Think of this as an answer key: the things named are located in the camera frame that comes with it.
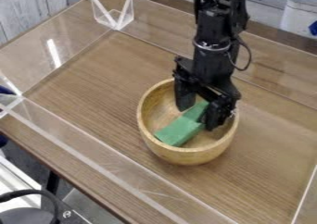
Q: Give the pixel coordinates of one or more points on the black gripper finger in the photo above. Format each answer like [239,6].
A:
[219,112]
[185,95]

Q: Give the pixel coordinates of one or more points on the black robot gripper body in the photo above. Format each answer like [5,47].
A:
[209,70]

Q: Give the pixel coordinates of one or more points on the green rectangular block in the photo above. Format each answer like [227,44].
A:
[184,127]

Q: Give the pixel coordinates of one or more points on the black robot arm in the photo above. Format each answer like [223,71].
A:
[221,20]

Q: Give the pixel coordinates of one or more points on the brown wooden bowl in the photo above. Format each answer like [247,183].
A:
[156,113]

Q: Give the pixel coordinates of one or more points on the blue object at right edge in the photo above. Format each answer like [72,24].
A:
[314,28]

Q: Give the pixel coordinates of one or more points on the blue object at edge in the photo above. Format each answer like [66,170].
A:
[314,28]
[7,97]

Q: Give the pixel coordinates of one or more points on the white container in background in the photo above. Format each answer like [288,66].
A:
[298,17]

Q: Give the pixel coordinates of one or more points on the black table leg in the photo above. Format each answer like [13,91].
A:
[53,183]

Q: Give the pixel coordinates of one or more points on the blue object at left edge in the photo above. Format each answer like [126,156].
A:
[7,97]

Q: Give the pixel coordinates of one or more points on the clear acrylic enclosure wall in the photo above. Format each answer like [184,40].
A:
[80,76]

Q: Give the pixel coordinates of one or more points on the clear acrylic corner bracket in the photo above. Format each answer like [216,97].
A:
[114,18]

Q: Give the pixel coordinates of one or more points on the grey metal base plate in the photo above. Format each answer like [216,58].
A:
[54,212]

